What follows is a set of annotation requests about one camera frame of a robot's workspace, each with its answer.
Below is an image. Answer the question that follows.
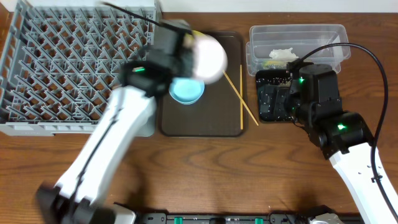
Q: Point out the yellow plate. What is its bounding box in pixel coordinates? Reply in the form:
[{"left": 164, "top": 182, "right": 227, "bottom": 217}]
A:
[{"left": 183, "top": 30, "right": 208, "bottom": 46}]

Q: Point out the white pink bowl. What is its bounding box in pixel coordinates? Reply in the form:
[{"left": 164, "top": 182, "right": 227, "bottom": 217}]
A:
[{"left": 192, "top": 35, "right": 228, "bottom": 84}]

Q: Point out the light blue bowl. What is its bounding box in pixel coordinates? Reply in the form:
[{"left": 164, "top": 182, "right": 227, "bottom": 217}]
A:
[{"left": 169, "top": 78, "right": 205, "bottom": 105}]

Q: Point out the white wrapper waste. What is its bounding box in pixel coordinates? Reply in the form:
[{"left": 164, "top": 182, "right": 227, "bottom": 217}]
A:
[{"left": 269, "top": 47, "right": 298, "bottom": 60}]

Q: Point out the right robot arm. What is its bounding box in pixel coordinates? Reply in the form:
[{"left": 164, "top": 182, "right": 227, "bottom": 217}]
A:
[{"left": 256, "top": 63, "right": 397, "bottom": 223}]

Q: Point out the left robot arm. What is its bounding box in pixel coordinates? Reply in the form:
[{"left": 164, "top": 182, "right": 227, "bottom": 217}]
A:
[{"left": 35, "top": 20, "right": 193, "bottom": 223}]

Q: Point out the black waste tray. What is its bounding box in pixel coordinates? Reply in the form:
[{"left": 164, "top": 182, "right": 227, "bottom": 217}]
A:
[{"left": 255, "top": 68, "right": 299, "bottom": 123}]

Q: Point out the grey dishwasher rack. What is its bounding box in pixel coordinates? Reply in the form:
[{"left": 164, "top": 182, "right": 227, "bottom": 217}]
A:
[{"left": 1, "top": 1, "right": 161, "bottom": 136}]

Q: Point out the clear plastic bin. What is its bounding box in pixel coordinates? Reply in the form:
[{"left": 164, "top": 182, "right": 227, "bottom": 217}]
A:
[{"left": 246, "top": 24, "right": 348, "bottom": 76}]

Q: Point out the dark brown serving tray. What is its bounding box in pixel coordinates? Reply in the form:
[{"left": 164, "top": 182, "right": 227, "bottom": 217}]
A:
[{"left": 158, "top": 31, "right": 247, "bottom": 138}]

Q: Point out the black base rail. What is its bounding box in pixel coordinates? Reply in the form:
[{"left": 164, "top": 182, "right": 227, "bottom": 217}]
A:
[{"left": 134, "top": 212, "right": 313, "bottom": 224}]

